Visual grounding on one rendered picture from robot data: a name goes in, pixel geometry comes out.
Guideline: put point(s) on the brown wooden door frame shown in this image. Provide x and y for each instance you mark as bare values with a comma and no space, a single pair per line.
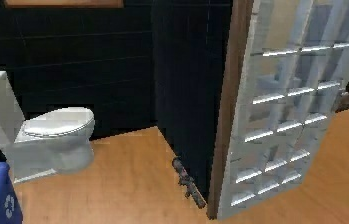
228,106

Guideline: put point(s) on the white toilet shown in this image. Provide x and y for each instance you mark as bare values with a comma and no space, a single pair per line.
53,133

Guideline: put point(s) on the dark grey long tool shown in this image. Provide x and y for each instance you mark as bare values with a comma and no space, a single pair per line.
188,182

